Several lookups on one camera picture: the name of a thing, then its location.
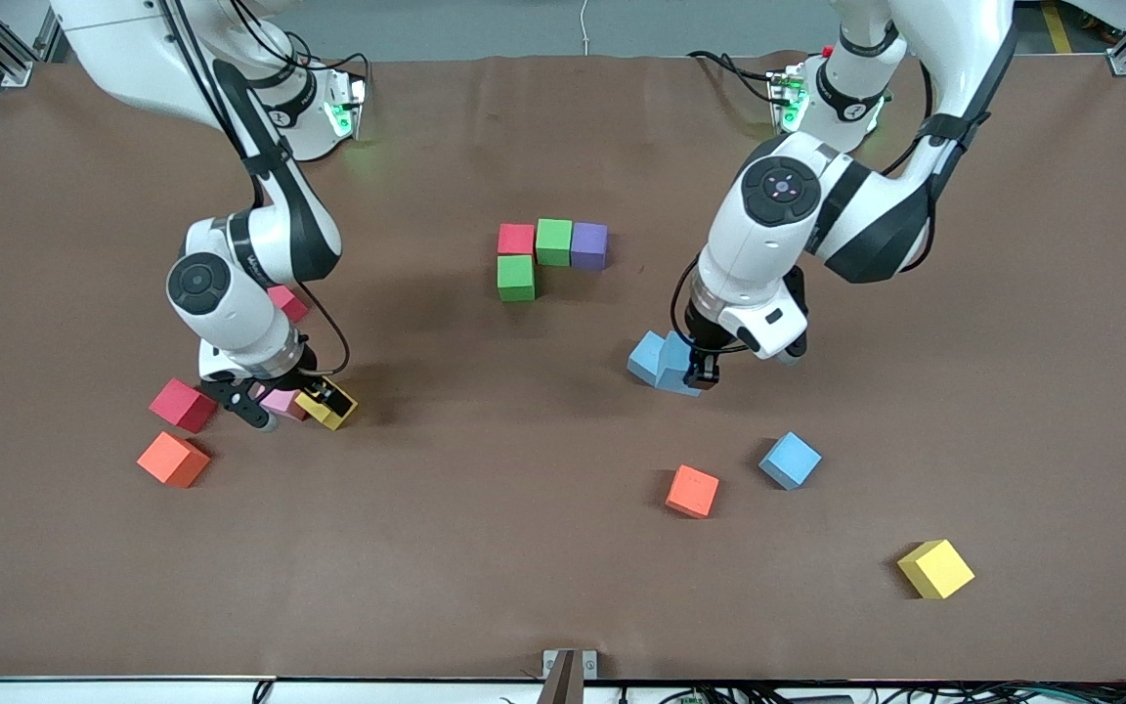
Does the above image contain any purple foam cube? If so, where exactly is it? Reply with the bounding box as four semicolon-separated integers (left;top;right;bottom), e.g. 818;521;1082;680
570;222;610;272

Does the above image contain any pink foam cube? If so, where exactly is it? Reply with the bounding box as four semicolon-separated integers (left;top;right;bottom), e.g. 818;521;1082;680
260;387;309;422

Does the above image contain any left arm base connector panel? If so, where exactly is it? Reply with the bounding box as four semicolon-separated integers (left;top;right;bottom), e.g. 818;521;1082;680
766;63;810;135

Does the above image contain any blue foam cube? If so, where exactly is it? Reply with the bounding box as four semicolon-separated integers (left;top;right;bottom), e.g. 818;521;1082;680
758;431;823;491
627;330;670;385
654;330;711;398

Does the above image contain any grey metal bracket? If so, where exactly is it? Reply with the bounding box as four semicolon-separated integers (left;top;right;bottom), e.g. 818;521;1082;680
537;648;600;704

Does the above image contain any black cable bundle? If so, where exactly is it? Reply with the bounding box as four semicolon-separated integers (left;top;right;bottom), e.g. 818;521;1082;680
612;682;1126;704

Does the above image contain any black left base cable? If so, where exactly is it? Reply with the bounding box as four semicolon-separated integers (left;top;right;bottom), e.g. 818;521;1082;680
686;49;781;105

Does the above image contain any orange foam cube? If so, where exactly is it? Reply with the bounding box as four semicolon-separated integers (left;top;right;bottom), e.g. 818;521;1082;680
665;464;720;519
136;431;212;489

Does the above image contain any brown table cover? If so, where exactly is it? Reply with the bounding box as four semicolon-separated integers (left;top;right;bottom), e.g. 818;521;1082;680
0;51;1126;682

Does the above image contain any yellow foam cube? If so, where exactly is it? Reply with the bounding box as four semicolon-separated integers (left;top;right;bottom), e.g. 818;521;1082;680
896;539;976;600
293;386;360;432

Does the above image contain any right arm base connector panel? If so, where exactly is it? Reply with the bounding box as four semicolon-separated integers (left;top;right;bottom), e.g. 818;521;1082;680
324;65;369;140

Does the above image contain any green foam cube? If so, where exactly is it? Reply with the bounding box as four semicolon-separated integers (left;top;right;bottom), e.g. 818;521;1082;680
497;254;538;303
536;218;575;267

